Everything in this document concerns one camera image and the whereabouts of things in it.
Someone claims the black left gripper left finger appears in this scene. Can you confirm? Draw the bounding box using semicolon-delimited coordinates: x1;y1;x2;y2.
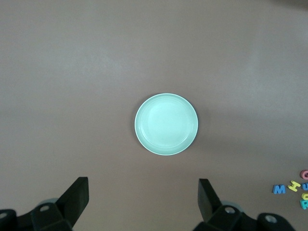
0;177;90;231

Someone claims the yellow foam capital H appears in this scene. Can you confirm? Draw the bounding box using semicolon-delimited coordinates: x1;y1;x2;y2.
287;180;301;193

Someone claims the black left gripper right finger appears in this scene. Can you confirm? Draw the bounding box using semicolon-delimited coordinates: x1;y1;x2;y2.
193;178;295;231

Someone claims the light green plate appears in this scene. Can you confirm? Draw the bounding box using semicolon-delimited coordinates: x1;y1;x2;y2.
134;93;199;156

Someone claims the blue foam capital M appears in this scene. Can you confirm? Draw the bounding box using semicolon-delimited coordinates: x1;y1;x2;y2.
272;184;286;195

